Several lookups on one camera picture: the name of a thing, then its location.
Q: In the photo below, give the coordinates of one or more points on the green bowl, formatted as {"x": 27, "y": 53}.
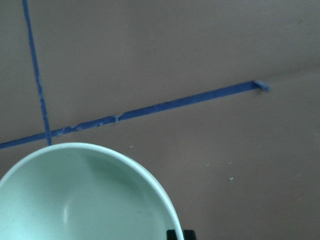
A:
{"x": 81, "y": 191}

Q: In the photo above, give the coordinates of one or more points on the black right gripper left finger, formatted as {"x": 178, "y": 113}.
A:
{"x": 171, "y": 235}

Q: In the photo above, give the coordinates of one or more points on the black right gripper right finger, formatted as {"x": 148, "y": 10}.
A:
{"x": 189, "y": 235}

